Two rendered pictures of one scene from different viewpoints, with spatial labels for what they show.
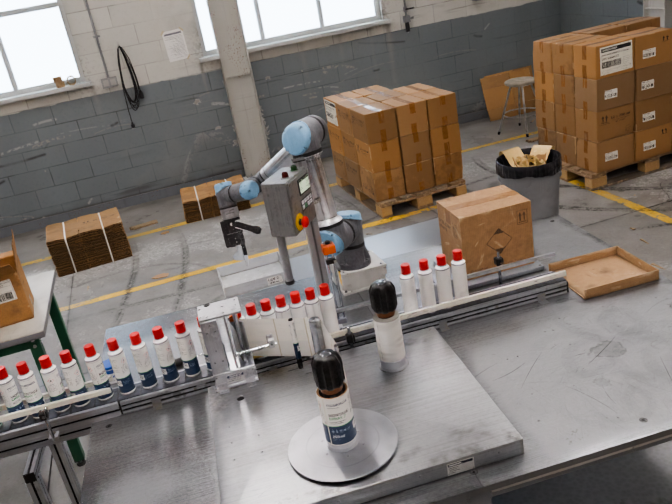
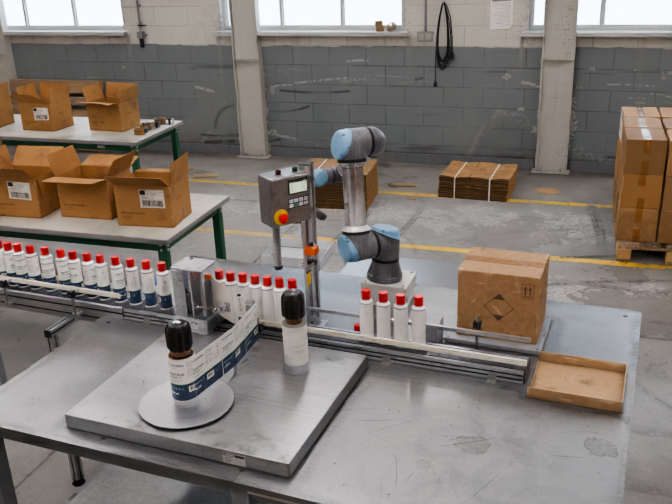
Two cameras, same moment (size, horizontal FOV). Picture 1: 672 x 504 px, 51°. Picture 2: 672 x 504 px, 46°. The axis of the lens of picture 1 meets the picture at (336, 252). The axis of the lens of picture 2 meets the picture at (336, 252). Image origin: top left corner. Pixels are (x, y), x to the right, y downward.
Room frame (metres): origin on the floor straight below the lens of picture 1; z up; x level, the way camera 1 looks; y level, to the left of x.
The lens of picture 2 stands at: (-0.05, -1.54, 2.29)
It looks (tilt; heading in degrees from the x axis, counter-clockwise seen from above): 22 degrees down; 32
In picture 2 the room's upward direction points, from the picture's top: 2 degrees counter-clockwise
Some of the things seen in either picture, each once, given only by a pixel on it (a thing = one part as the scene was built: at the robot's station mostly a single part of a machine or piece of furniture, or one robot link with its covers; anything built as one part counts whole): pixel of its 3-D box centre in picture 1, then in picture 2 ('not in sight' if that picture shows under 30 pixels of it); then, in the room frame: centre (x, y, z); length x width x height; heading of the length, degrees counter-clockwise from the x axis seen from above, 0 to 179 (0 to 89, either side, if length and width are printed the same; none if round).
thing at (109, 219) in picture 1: (88, 240); (338, 183); (5.94, 2.13, 0.16); 0.65 x 0.54 x 0.32; 108
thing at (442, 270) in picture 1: (443, 281); (400, 320); (2.27, -0.36, 0.98); 0.05 x 0.05 x 0.20
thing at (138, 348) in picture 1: (142, 360); (148, 283); (2.10, 0.71, 0.98); 0.05 x 0.05 x 0.20
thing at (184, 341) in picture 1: (186, 348); not in sight; (2.12, 0.56, 0.98); 0.05 x 0.05 x 0.20
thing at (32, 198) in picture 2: not in sight; (23, 180); (2.92, 2.50, 0.97); 0.45 x 0.38 x 0.37; 16
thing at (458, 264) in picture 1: (459, 276); (418, 321); (2.29, -0.42, 0.98); 0.05 x 0.05 x 0.20
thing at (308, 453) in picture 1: (342, 443); (186, 402); (1.59, 0.08, 0.89); 0.31 x 0.31 x 0.01
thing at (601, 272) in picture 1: (601, 271); (578, 380); (2.37, -0.98, 0.85); 0.30 x 0.26 x 0.04; 99
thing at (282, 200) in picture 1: (289, 201); (285, 197); (2.28, 0.12, 1.38); 0.17 x 0.10 x 0.19; 154
